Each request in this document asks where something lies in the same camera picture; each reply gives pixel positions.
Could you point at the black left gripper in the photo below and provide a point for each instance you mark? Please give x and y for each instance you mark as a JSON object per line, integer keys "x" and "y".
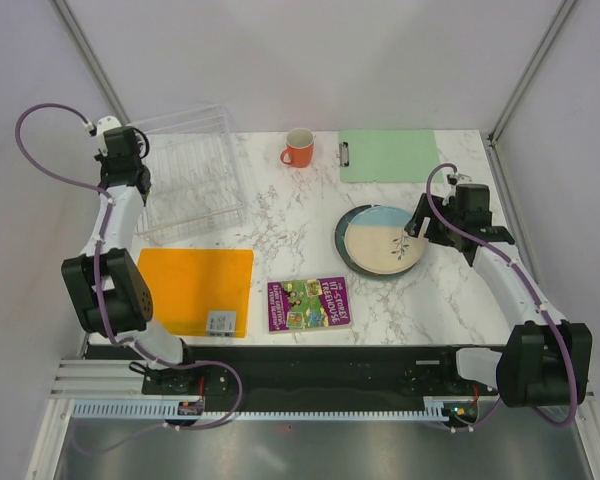
{"x": 104, "y": 160}

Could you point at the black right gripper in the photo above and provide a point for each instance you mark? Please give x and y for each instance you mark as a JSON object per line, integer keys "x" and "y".
{"x": 414, "y": 224}

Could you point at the green rimmed grey plate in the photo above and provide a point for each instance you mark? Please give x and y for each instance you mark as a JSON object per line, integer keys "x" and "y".
{"x": 382, "y": 240}

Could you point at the large teal plate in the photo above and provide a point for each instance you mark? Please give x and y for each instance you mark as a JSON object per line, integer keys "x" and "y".
{"x": 350, "y": 260}

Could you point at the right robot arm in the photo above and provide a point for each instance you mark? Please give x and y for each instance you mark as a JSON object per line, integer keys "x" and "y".
{"x": 546, "y": 359}

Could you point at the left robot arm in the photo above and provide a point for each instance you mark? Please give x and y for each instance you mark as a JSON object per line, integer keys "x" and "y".
{"x": 107, "y": 290}

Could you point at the green clipboard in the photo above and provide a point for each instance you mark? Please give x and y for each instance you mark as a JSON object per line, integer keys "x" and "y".
{"x": 387, "y": 156}

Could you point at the orange cutting board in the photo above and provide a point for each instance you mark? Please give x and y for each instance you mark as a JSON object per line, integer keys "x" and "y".
{"x": 186, "y": 284}

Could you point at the purple treehouse book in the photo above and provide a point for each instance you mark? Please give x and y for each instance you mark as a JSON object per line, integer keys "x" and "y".
{"x": 309, "y": 304}

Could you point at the orange mug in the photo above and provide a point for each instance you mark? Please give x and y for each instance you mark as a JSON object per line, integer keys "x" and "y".
{"x": 299, "y": 149}

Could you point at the small grey box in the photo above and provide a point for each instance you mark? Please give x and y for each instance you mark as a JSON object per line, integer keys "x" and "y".
{"x": 221, "y": 323}

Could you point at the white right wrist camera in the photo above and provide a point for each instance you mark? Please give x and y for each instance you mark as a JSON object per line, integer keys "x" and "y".
{"x": 454, "y": 179}

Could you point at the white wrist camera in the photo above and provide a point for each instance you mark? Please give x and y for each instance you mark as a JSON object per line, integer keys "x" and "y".
{"x": 454, "y": 179}
{"x": 99, "y": 129}

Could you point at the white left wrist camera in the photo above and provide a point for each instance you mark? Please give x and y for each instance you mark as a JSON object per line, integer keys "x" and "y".
{"x": 99, "y": 129}

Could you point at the white wire dish rack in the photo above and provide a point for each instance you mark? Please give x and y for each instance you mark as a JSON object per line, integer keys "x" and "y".
{"x": 197, "y": 186}

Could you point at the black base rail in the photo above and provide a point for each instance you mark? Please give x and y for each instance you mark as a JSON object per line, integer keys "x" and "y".
{"x": 235, "y": 374}

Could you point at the left aluminium frame post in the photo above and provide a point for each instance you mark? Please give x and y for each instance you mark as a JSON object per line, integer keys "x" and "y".
{"x": 88, "y": 55}

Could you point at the aluminium frame post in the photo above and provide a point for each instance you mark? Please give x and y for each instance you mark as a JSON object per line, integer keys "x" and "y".
{"x": 88, "y": 55}
{"x": 532, "y": 68}

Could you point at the white slotted cable duct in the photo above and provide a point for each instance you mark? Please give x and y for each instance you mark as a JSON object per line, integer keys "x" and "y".
{"x": 419, "y": 409}

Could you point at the right aluminium frame post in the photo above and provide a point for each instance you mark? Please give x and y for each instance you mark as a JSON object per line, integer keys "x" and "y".
{"x": 532, "y": 68}

